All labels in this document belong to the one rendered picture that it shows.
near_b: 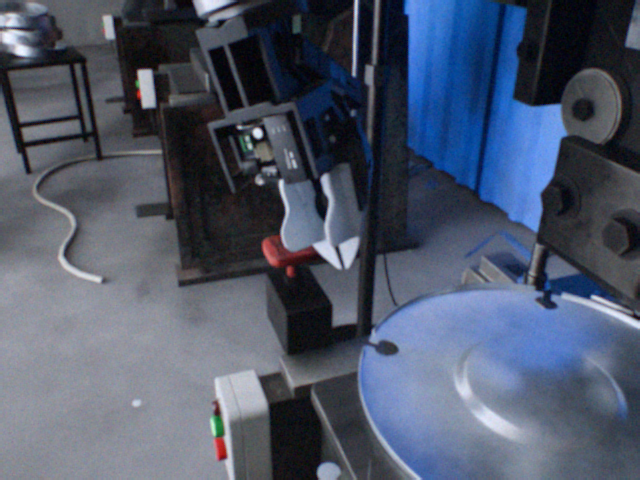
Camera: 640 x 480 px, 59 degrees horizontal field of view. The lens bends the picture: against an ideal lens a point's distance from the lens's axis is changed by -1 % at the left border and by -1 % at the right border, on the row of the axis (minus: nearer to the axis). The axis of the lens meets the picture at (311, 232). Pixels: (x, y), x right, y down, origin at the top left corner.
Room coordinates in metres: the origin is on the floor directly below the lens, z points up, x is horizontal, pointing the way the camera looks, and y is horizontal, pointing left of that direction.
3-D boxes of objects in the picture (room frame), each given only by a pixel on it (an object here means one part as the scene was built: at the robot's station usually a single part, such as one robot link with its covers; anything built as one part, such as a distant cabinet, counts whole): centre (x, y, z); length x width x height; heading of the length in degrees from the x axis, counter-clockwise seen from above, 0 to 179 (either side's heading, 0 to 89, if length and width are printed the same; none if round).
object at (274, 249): (0.62, 0.02, 0.72); 0.07 x 0.06 x 0.08; 109
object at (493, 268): (0.55, -0.25, 0.76); 0.17 x 0.06 x 0.10; 19
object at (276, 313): (0.61, 0.02, 0.62); 0.10 x 0.06 x 0.20; 19
